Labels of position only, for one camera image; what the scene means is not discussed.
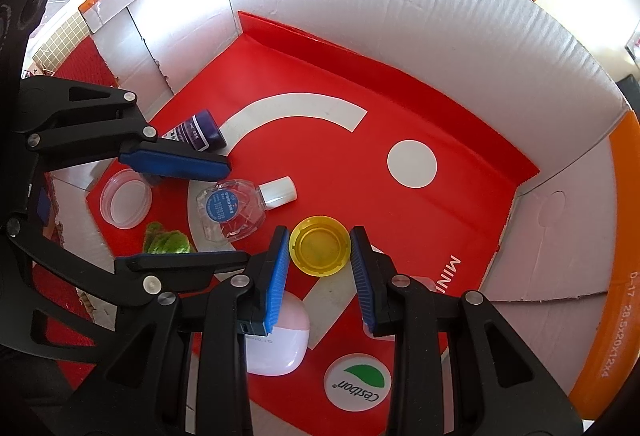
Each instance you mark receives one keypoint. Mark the round white lid green leaf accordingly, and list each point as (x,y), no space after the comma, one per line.
(357,381)

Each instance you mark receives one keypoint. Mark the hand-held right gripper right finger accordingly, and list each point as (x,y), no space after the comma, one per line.
(362,286)

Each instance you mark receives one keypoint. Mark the white orange cardboard box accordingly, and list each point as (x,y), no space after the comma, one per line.
(400,15)

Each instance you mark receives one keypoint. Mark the white pink earbuds case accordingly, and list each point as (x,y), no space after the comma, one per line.
(285,346)

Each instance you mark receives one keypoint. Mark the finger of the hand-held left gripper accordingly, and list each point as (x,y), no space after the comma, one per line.
(175,263)
(175,163)

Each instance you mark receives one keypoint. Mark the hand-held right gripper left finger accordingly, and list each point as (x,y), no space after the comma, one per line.
(277,286)

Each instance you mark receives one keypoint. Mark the white grid-pattern mat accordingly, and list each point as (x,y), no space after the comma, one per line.
(57,40)

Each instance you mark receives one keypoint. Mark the purple small bottle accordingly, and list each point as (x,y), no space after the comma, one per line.
(200,128)

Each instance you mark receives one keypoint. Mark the green fuzzy plush piece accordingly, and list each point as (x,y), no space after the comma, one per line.
(165,241)

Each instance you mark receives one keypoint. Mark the clear bottle with blue label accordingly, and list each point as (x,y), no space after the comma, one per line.
(225,211)

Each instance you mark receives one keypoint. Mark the clear plastic lid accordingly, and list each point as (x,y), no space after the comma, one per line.
(125,201)

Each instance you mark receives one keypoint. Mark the yellow plastic lid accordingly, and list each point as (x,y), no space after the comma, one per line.
(320,248)

